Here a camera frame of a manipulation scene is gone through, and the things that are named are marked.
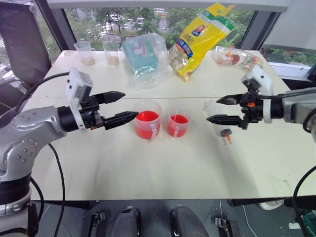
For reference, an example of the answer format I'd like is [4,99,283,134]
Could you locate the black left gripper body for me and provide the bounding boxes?
[79,94,107,130]

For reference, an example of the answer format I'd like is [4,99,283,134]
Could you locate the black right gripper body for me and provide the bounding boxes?
[237,79,265,130]

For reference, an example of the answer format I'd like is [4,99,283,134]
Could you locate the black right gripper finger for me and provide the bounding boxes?
[216,94,245,106]
[206,114,244,127]

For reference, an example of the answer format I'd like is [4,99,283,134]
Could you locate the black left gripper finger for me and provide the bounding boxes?
[95,90,126,105]
[103,111,139,131]

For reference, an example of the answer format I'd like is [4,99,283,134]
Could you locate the large cup of red liquid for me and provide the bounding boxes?
[133,98,162,140]

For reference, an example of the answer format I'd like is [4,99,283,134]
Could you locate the clear cup beige contents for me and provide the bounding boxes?
[102,39,122,68]

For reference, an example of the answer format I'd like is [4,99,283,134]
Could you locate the small cup of red liquid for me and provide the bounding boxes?
[167,104,192,138]

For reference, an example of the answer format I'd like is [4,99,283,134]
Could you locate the clear bag of colourful candies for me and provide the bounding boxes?
[211,46,264,73]

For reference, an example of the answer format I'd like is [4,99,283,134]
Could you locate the clear bag with teal box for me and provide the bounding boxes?
[121,33,171,90]

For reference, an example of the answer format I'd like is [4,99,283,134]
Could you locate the yellow snack bag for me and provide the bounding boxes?
[168,2,237,83]

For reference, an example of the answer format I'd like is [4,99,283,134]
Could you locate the white round base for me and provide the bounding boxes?
[257,199,285,211]

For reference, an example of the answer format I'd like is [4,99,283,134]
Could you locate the black office chair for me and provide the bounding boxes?
[0,1,53,86]

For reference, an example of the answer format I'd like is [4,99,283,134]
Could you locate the dark rounded shape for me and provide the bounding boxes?
[168,205,210,237]
[112,206,143,237]

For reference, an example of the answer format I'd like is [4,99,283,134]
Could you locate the green box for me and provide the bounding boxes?
[300,209,316,237]

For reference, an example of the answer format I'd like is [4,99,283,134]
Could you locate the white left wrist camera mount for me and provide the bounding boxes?
[65,67,93,134]

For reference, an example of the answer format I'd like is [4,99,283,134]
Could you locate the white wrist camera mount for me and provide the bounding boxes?
[241,65,275,124]
[65,67,93,134]

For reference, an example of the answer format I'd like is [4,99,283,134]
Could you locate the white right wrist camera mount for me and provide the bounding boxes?
[241,65,275,124]

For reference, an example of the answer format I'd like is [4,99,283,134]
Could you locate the clear measuring cup with handle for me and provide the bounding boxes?
[74,40,96,66]

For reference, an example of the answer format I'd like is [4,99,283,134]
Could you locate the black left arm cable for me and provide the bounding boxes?
[13,72,71,237]

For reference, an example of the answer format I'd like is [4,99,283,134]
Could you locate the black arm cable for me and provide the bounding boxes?
[13,72,71,237]
[292,110,316,223]

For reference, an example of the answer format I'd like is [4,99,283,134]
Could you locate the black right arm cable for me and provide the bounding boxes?
[292,110,316,223]

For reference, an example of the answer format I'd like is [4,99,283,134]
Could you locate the black table frame bar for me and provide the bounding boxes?
[229,197,297,208]
[43,199,92,211]

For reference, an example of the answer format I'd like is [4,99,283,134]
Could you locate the white floor cable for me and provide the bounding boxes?
[242,204,250,231]

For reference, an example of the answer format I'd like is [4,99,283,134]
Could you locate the black strap buckle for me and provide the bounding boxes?
[90,211,107,231]
[214,216,234,233]

